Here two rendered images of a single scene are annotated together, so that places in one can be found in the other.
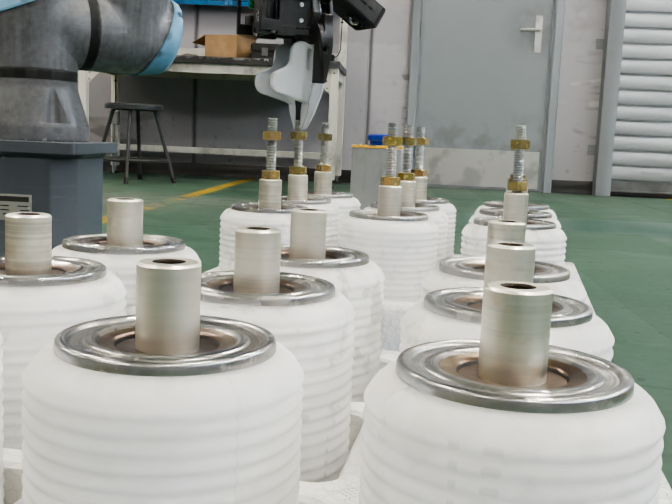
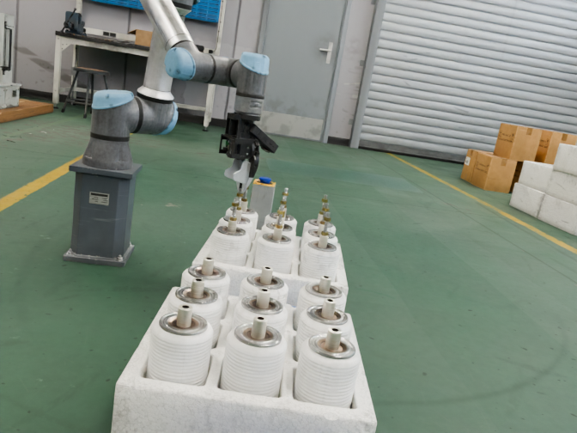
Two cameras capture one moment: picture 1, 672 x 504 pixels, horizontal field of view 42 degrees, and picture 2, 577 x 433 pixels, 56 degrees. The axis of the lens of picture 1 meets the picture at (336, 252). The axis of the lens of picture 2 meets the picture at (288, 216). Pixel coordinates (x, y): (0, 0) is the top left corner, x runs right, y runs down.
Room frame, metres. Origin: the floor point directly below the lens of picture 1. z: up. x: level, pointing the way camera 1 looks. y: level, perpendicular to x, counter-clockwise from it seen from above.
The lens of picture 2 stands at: (-0.47, 0.20, 0.64)
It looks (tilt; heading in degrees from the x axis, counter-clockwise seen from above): 14 degrees down; 349
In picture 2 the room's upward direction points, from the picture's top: 10 degrees clockwise
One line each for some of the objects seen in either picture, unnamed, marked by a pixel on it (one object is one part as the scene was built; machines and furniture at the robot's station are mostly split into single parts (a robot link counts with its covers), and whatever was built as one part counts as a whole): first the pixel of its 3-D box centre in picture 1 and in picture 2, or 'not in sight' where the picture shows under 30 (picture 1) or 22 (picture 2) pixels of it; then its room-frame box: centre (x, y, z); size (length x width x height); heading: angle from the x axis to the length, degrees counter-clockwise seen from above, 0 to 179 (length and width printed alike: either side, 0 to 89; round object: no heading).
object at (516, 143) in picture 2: not in sight; (517, 143); (4.04, -2.69, 0.45); 0.30 x 0.24 x 0.30; 178
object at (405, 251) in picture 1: (383, 310); (271, 271); (0.84, -0.05, 0.16); 0.10 x 0.10 x 0.18
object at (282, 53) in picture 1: (280, 85); (233, 173); (0.99, 0.07, 0.38); 0.06 x 0.03 x 0.09; 118
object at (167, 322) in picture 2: not in sight; (183, 324); (0.32, 0.17, 0.25); 0.08 x 0.08 x 0.01
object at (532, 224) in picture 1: (514, 224); (322, 246); (0.82, -0.16, 0.25); 0.08 x 0.08 x 0.01
